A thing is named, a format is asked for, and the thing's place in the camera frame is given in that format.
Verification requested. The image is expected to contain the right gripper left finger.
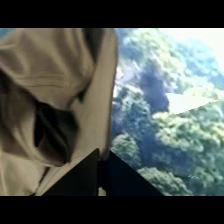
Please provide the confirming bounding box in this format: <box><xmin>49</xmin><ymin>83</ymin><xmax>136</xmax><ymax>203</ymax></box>
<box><xmin>42</xmin><ymin>148</ymin><xmax>101</xmax><ymax>197</ymax></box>

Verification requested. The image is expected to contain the beige garment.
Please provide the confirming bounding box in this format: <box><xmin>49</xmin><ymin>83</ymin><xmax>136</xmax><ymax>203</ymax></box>
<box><xmin>0</xmin><ymin>27</ymin><xmax>120</xmax><ymax>197</ymax></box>

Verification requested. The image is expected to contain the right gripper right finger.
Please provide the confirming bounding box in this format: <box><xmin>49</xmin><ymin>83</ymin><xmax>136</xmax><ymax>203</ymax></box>
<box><xmin>105</xmin><ymin>150</ymin><xmax>164</xmax><ymax>197</ymax></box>

